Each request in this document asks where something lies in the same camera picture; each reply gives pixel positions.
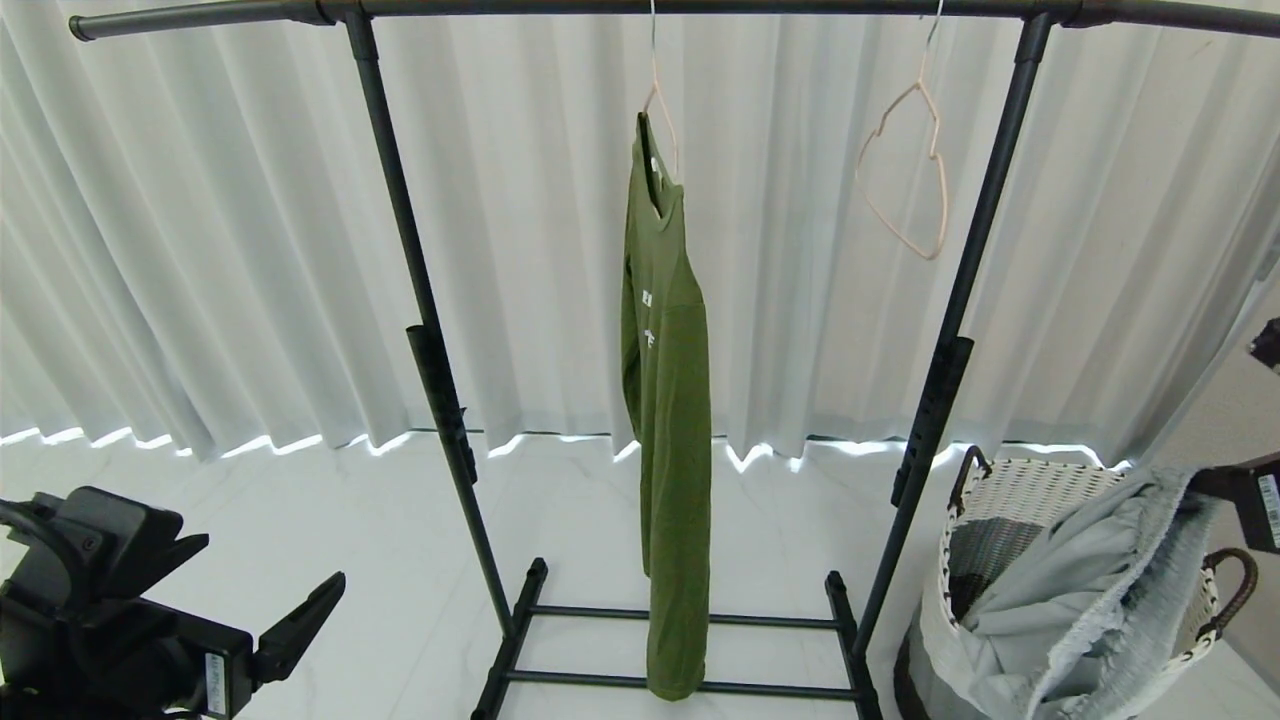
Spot white laundry basket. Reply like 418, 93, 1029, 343
892, 445, 1261, 720

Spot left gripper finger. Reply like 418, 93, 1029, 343
130, 532, 211, 599
250, 571, 348, 688

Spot white curtain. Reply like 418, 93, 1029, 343
0, 0, 1280, 471

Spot pink clothes hanger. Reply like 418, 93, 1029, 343
854, 0, 950, 262
642, 0, 683, 219

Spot pale grey shorts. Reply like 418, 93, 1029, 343
958, 466, 1223, 720

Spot green printed shirt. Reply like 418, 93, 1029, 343
619, 110, 714, 703

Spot black clothes rack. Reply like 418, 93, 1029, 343
68, 0, 1280, 720

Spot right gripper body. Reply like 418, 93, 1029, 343
1188, 450, 1280, 557

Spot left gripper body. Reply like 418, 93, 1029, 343
0, 598, 255, 720

